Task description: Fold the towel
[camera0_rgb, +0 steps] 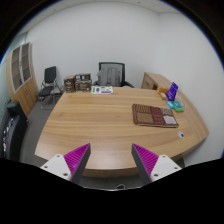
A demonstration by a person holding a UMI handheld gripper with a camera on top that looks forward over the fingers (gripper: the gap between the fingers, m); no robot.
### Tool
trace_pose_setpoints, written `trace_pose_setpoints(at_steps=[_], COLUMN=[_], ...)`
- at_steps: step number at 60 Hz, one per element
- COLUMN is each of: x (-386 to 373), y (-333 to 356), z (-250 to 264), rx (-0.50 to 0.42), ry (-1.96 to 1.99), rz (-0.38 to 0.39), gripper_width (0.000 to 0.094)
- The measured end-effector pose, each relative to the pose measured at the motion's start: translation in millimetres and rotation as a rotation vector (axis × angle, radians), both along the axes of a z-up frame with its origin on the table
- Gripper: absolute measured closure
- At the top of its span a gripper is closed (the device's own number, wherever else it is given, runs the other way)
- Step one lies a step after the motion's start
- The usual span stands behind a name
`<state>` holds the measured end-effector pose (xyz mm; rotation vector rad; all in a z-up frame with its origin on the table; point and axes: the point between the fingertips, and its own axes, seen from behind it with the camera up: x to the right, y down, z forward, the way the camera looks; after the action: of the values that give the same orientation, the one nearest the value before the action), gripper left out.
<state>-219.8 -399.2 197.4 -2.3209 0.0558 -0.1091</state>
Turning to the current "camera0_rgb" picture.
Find wooden cabinet with glass doors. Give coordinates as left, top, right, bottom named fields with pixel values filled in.
left=5, top=41, right=38, bottom=116

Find white printed leaflet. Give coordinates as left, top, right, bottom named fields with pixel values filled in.
left=90, top=85, right=114, bottom=95

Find small yellow box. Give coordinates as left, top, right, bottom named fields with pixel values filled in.
left=158, top=91, right=169, bottom=101

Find small black visitor chair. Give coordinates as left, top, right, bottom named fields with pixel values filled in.
left=37, top=65, right=64, bottom=110

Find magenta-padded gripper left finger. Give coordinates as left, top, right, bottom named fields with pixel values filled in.
left=39, top=143, right=92, bottom=185

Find purple standing card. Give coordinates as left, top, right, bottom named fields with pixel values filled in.
left=166, top=81, right=179, bottom=102

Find grey backpack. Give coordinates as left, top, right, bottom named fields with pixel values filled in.
left=96, top=67, right=121, bottom=88

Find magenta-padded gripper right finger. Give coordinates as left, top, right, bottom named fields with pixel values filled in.
left=131, top=143, right=183, bottom=185

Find brown cardboard box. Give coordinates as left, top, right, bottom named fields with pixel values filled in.
left=63, top=75, right=76, bottom=93

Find orange box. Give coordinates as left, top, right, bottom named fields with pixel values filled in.
left=156, top=86, right=170, bottom=95

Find brown patterned towel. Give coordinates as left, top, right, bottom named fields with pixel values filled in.
left=131, top=103, right=180, bottom=129

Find black mesh office chair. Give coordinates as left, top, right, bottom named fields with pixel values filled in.
left=92, top=61, right=135, bottom=89

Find clear plastic container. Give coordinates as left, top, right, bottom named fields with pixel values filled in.
left=176, top=96, right=186, bottom=107

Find low wooden side cabinet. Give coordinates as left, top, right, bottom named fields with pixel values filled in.
left=140, top=72, right=174, bottom=92

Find black armchair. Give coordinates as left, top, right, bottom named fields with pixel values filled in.
left=0, top=101, right=29, bottom=161

